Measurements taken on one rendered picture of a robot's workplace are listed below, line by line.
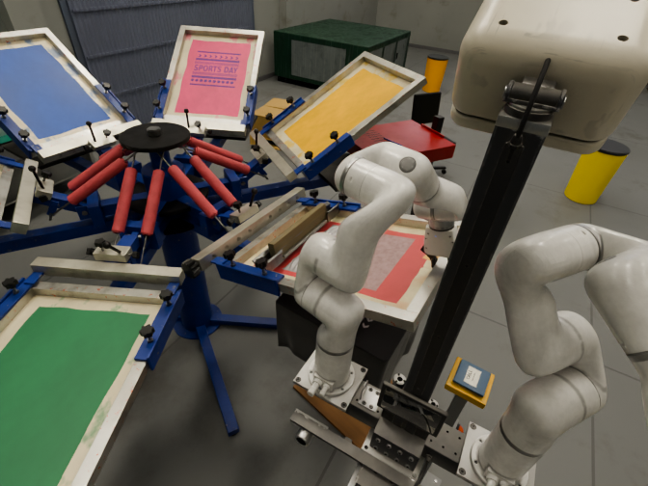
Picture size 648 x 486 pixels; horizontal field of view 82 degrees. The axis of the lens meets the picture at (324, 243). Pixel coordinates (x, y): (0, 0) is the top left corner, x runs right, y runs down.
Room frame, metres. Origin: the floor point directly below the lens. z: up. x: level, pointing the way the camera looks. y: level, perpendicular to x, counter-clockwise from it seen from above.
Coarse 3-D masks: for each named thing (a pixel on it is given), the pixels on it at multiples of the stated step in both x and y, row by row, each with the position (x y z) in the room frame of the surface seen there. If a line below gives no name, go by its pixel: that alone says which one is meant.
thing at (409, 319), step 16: (304, 208) 1.48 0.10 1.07; (288, 224) 1.37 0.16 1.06; (400, 224) 1.27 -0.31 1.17; (416, 224) 1.24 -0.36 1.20; (256, 240) 1.22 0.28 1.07; (240, 256) 1.11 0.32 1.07; (432, 272) 0.89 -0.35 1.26; (288, 288) 0.88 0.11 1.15; (432, 288) 0.81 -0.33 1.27; (368, 304) 0.76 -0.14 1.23; (416, 304) 0.74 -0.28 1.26; (384, 320) 0.71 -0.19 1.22; (400, 320) 0.69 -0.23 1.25; (416, 320) 0.68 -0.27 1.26
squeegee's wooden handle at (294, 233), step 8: (312, 208) 1.33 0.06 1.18; (320, 208) 1.33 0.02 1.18; (304, 216) 1.26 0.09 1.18; (312, 216) 1.28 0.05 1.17; (320, 216) 1.32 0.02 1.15; (296, 224) 1.20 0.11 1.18; (304, 224) 1.22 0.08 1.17; (312, 224) 1.26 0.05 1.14; (288, 232) 1.14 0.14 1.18; (296, 232) 1.17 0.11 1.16; (304, 232) 1.21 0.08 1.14; (272, 240) 1.09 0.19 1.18; (280, 240) 1.09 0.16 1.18; (288, 240) 1.13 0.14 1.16; (296, 240) 1.16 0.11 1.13; (272, 248) 1.06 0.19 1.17; (280, 248) 1.08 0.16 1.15; (288, 248) 1.11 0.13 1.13; (272, 256) 1.06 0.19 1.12
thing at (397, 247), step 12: (324, 228) 1.33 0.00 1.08; (384, 240) 1.17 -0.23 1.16; (396, 240) 1.16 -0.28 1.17; (408, 240) 1.15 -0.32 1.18; (420, 240) 1.14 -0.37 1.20; (384, 252) 1.08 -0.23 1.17; (396, 252) 1.07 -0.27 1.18; (408, 252) 1.07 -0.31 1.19; (420, 252) 1.06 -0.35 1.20; (408, 264) 0.99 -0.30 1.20; (420, 264) 0.98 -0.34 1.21
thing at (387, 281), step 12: (300, 252) 1.15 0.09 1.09; (372, 264) 1.01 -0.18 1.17; (384, 264) 1.00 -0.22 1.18; (396, 264) 0.99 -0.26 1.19; (372, 276) 0.94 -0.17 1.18; (384, 276) 0.93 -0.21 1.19; (396, 276) 0.93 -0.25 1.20; (408, 276) 0.92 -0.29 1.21; (372, 288) 0.87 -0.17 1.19; (384, 288) 0.87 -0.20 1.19; (396, 288) 0.86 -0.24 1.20; (384, 300) 0.81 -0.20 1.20; (396, 300) 0.80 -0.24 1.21
